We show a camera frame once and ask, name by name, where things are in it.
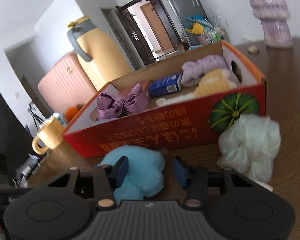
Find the pink suitcase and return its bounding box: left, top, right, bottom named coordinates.
left=38, top=50, right=98, bottom=115

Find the light wooden door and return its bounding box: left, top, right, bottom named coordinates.
left=140, top=2, right=175, bottom=52

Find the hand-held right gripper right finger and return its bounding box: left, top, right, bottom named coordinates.
left=173, top=156, right=253, bottom=208

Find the grey refrigerator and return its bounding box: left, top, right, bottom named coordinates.
left=158, top=0, right=210, bottom=48

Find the purple satin bow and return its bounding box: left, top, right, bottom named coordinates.
left=97, top=83, right=150, bottom=120

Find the black cabinet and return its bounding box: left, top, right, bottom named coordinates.
left=0, top=91, right=38, bottom=176

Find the pile of colourful bags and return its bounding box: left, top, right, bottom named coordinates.
left=184, top=15, right=228, bottom=52

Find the small white soft pad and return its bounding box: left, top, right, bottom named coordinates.
left=259, top=179, right=275, bottom=192

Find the black tripod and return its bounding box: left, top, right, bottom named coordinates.
left=27, top=102, right=45, bottom=131

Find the purple textured vase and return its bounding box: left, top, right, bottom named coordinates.
left=241, top=0, right=293, bottom=49

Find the yellow thermos jug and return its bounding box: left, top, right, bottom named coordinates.
left=66, top=15, right=133, bottom=92

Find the small brown carton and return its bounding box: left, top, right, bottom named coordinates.
left=176, top=42, right=191, bottom=53

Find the pile of small clutter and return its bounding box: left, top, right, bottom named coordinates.
left=14, top=153, right=48, bottom=188

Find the orange fruit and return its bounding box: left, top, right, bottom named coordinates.
left=65, top=107, right=81, bottom=121

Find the yellow mug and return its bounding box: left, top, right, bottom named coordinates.
left=32, top=116, right=64, bottom=155

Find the yellow white plush toy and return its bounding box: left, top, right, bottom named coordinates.
left=165, top=69, right=242, bottom=103

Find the blue fluffy ball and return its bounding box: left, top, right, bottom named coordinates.
left=101, top=146, right=166, bottom=201

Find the red cardboard box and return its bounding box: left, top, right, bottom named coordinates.
left=61, top=40, right=267, bottom=159

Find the white blue bottle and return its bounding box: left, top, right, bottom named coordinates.
left=52, top=112, right=67, bottom=127

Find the dark brown open door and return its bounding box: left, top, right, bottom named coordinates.
left=115, top=5, right=156, bottom=66

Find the small blue box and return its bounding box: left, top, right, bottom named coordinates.
left=148, top=73, right=183, bottom=99

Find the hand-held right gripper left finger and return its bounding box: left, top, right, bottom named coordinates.
left=47, top=156, right=129, bottom=210

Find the lavender fluffy headband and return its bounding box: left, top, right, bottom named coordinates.
left=181, top=55, right=228, bottom=88

